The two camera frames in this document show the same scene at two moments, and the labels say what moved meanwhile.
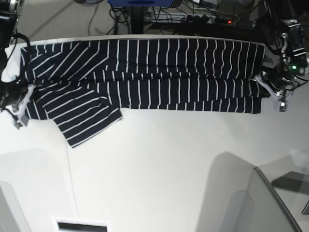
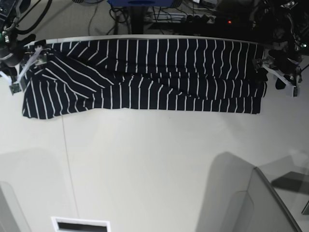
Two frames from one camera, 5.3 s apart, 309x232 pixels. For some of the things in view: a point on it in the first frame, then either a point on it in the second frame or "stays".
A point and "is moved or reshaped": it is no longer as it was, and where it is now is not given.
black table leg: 137,20 stays
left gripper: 11,94 → 14,54
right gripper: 281,82 → 283,63
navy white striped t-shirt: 84,86 is moved or reshaped
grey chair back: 239,197 stays
